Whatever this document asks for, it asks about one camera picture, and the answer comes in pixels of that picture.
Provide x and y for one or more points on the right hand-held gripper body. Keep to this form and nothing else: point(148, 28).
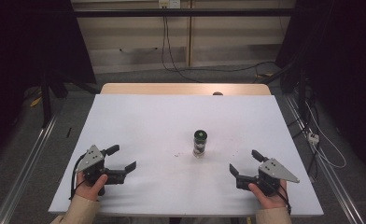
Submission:
point(274, 170)

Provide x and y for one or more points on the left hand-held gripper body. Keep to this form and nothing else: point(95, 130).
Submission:
point(91, 157)

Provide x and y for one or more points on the clear seasoning bottle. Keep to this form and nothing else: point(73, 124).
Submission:
point(199, 146)

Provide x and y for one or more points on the person's right hand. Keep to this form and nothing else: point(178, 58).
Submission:
point(270, 200)

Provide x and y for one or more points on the person's left hand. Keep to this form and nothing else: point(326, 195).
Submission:
point(89, 190)

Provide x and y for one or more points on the small black floor object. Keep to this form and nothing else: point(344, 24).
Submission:
point(68, 132)

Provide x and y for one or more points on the white power strip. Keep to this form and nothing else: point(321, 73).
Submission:
point(313, 138)

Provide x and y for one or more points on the white table board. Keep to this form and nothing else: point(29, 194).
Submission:
point(159, 124)

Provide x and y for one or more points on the black metal stand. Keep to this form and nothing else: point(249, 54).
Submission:
point(45, 99)
point(301, 90)

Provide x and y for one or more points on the small dark round knob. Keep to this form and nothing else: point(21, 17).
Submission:
point(217, 93)

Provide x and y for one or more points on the yellow floor tape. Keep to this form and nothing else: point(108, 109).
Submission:
point(35, 101)

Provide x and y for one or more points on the wooden table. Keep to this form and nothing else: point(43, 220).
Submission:
point(171, 88)

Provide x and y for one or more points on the black curtain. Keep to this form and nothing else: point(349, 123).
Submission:
point(343, 46)
point(22, 46)

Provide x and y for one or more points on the black horizontal bar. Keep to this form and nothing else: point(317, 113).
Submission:
point(184, 12)

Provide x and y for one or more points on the aluminium floor rail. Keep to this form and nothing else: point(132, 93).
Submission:
point(25, 168)
point(330, 174)

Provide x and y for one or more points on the white wall socket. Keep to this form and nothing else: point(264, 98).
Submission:
point(169, 3)

